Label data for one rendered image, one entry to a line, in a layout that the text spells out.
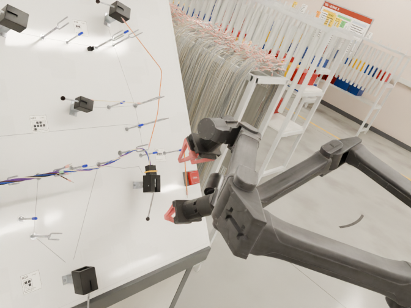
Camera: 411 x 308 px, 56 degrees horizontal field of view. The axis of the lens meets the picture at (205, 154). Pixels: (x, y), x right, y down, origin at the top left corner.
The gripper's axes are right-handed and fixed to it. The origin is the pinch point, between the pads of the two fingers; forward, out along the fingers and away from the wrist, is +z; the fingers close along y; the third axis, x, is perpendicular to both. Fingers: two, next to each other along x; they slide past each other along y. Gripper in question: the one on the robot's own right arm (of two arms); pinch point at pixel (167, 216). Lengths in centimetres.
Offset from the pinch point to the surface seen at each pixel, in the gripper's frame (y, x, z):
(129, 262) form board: 2.8, 11.3, 17.2
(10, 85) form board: 42, -38, 9
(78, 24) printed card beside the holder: 22, -62, 5
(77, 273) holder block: 26.3, 12.6, 9.0
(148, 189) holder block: 1.3, -10.0, 5.8
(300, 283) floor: -197, 42, 69
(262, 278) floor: -168, 33, 83
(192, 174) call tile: -24.3, -17.3, 8.6
